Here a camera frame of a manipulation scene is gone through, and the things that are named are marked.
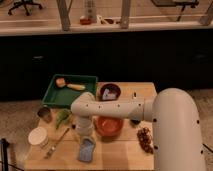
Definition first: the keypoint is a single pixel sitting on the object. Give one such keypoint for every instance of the metal fork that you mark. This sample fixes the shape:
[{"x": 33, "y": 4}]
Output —
[{"x": 53, "y": 148}]

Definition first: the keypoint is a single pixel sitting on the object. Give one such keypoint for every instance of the blue sponge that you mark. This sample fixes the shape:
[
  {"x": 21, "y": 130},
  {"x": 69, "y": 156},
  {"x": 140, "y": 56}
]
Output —
[{"x": 87, "y": 146}]

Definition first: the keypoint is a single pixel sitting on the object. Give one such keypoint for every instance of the small dark metal cup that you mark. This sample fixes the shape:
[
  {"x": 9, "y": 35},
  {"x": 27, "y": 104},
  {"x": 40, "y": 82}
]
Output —
[{"x": 45, "y": 114}]

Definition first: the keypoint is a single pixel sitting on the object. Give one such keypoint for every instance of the black office chair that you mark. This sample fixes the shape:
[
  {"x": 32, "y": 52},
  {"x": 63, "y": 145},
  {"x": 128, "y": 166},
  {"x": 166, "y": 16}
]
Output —
[{"x": 24, "y": 3}]

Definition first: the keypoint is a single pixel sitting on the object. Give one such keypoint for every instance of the green leafy vegetable toy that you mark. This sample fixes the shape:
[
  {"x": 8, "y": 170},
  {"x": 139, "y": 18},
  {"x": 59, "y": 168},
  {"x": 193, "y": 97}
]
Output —
[{"x": 63, "y": 116}]

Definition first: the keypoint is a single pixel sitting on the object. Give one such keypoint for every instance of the bunch of dark grapes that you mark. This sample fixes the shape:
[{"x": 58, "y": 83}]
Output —
[{"x": 145, "y": 139}]

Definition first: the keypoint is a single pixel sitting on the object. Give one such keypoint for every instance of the green plastic tray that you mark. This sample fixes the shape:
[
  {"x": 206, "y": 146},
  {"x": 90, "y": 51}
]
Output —
[{"x": 56, "y": 97}]

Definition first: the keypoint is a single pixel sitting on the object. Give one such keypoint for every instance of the red object on shelf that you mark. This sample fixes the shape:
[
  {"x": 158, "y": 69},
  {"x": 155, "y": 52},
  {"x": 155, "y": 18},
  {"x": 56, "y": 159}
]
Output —
[{"x": 84, "y": 21}]

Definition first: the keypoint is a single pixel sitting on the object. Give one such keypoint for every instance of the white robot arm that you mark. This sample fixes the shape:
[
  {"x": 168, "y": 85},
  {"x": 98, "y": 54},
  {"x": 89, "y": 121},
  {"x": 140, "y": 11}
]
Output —
[{"x": 177, "y": 138}]

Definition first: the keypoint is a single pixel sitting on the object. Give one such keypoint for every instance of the white round container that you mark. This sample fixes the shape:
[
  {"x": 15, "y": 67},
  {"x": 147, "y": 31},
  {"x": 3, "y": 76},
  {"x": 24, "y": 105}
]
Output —
[{"x": 38, "y": 137}]

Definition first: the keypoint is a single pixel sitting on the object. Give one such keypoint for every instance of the dark bowl with white item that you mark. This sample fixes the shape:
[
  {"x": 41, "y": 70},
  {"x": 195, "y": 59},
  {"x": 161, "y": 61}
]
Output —
[{"x": 109, "y": 92}]

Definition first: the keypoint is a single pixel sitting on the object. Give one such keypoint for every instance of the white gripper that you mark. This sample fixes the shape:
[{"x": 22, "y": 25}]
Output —
[{"x": 84, "y": 126}]

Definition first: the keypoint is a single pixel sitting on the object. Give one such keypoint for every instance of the orange plastic plate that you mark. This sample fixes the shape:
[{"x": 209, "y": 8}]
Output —
[{"x": 108, "y": 127}]

